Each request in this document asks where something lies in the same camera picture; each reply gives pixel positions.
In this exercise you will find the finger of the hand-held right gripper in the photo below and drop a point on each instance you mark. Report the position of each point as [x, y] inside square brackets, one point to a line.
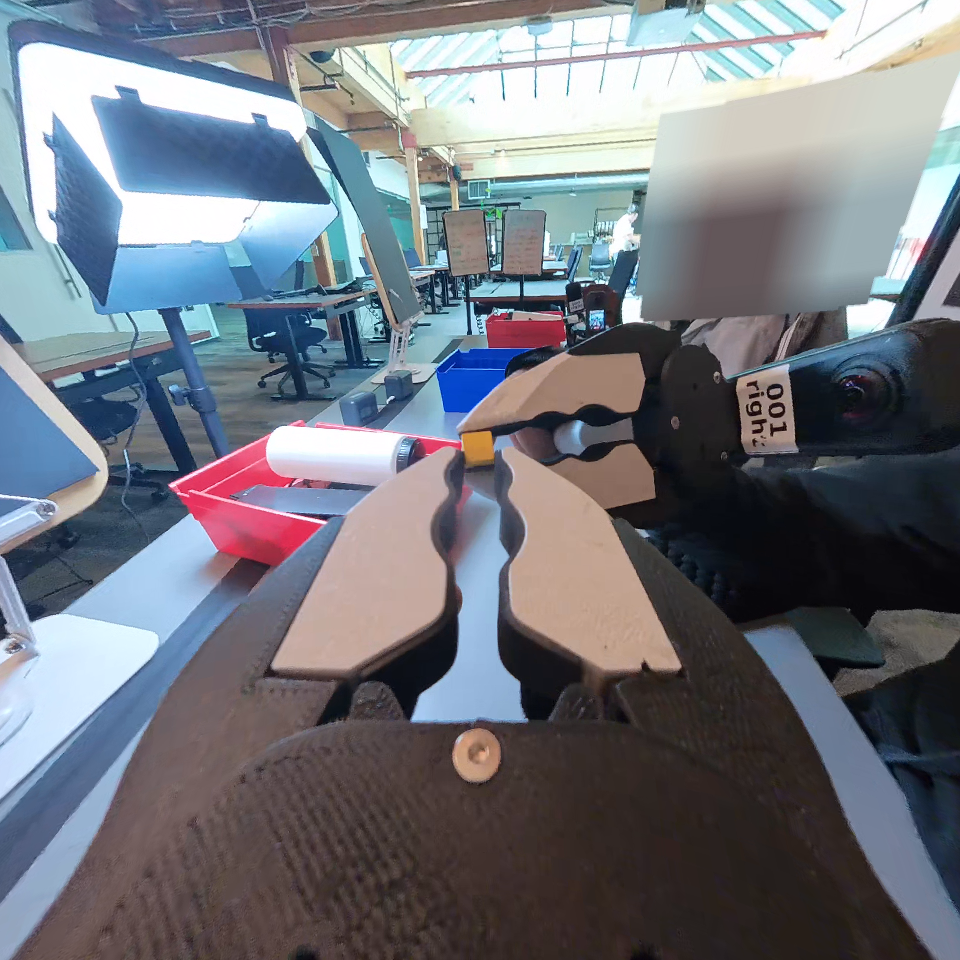
[570, 386]
[607, 476]

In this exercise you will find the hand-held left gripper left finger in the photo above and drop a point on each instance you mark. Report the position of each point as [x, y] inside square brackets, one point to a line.
[367, 592]

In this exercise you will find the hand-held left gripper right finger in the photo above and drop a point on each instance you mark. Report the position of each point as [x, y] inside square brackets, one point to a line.
[585, 592]

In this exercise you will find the blue plastic bin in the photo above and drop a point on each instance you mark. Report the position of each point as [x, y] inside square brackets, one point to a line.
[469, 390]

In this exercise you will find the small yellow block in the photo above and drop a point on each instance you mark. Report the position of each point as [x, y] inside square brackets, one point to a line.
[478, 448]

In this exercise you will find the red plastic tray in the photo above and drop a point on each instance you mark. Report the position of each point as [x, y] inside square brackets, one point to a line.
[247, 525]

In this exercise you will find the white bottle black cap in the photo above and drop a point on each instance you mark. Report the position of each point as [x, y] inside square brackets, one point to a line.
[330, 454]

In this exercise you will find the person's right forearm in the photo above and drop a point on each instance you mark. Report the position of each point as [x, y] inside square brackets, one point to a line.
[825, 525]

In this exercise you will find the red ribbed plastic bin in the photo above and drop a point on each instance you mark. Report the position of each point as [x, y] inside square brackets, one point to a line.
[525, 334]

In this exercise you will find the black device with screen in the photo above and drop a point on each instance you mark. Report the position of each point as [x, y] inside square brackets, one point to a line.
[596, 319]

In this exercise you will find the person's upper body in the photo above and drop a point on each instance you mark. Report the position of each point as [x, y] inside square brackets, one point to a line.
[750, 341]

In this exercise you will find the wooden top desk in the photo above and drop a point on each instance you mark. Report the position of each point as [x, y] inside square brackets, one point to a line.
[300, 301]
[90, 349]
[517, 289]

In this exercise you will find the dark flat plate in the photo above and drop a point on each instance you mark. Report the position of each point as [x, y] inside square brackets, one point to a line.
[300, 499]

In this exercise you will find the white flip chart board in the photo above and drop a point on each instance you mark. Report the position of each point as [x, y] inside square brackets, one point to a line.
[523, 241]
[466, 244]

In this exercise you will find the small grey box device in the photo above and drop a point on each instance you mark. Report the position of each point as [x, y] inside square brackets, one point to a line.
[358, 411]
[397, 386]

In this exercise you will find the black panel on white stand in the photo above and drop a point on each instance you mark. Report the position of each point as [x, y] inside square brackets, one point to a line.
[367, 225]
[37, 427]

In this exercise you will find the studio softbox light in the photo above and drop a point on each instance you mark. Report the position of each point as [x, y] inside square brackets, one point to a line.
[210, 150]

